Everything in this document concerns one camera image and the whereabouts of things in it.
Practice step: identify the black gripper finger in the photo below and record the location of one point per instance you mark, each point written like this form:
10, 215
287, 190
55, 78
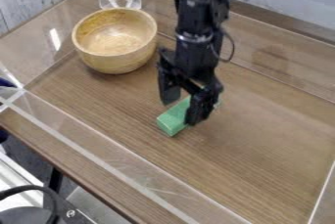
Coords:
167, 85
202, 103

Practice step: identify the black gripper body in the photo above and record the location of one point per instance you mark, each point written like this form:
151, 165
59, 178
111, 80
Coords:
194, 59

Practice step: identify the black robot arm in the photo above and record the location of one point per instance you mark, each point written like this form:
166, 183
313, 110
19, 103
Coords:
202, 16

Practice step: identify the black table leg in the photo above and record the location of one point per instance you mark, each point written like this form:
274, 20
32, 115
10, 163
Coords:
55, 180

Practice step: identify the green rectangular block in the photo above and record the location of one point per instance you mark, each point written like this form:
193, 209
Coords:
170, 121

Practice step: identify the light wooden bowl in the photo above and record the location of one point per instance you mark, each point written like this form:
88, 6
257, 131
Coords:
115, 39

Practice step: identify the grey metal base plate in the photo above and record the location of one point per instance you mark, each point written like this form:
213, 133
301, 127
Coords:
69, 215

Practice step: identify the clear acrylic tray walls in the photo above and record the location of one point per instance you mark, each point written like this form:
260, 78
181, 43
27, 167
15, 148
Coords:
253, 166

